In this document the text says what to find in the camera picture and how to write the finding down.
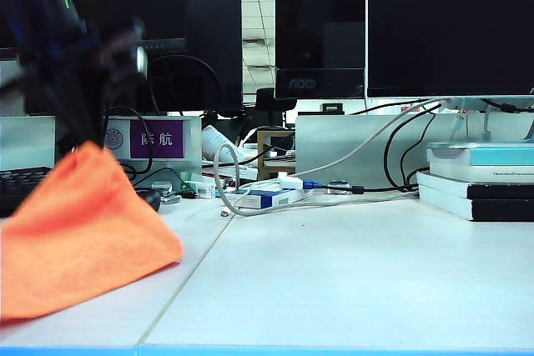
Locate black AOC monitor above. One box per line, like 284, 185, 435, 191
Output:
274, 0, 368, 101

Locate white printed bag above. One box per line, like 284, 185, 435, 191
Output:
202, 124, 243, 163

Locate black computer mouse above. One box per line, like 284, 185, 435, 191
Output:
133, 187, 163, 213

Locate narrow grey desk partition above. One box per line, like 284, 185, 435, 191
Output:
0, 116, 58, 173

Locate white adapter blue plug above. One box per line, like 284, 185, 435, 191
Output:
278, 175, 325, 190

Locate small green white box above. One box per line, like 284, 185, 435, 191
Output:
182, 180, 217, 199

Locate wide grey desk partition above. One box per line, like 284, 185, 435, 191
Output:
295, 113, 534, 191

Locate thin black hanging cable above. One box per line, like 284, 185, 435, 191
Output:
400, 109, 439, 184

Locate large black silver-stand monitor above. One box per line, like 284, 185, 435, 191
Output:
366, 0, 534, 143

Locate thin black desk cable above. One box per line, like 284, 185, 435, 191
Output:
133, 167, 189, 197

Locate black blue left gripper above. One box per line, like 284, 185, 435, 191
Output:
0, 13, 126, 152

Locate white monitor cable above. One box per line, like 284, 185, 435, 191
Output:
287, 98, 454, 178

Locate black arching cable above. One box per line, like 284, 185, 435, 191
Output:
148, 54, 222, 118

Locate black keyboard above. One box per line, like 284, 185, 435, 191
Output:
0, 166, 53, 218

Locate black cable with plug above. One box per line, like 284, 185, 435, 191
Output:
479, 98, 534, 114

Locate wooden shelf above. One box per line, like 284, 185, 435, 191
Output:
256, 129, 297, 182

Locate orange microfibre rag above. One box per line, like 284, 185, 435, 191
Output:
0, 141, 185, 328

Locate black office chair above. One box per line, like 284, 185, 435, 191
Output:
255, 88, 289, 126

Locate white looped cable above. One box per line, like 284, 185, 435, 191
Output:
214, 143, 421, 218

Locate small silver connector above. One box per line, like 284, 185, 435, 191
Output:
326, 179, 352, 195

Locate black cable along partition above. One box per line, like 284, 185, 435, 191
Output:
350, 99, 425, 116

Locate black cable with ferrite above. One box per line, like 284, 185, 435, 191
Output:
327, 102, 444, 195

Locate blue white flat box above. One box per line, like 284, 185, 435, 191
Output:
227, 188, 315, 210

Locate white cover book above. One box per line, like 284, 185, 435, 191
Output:
429, 162, 534, 184

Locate black looped cable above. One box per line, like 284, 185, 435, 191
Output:
102, 106, 154, 180

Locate black monitor rear side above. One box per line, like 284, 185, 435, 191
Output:
137, 0, 244, 116

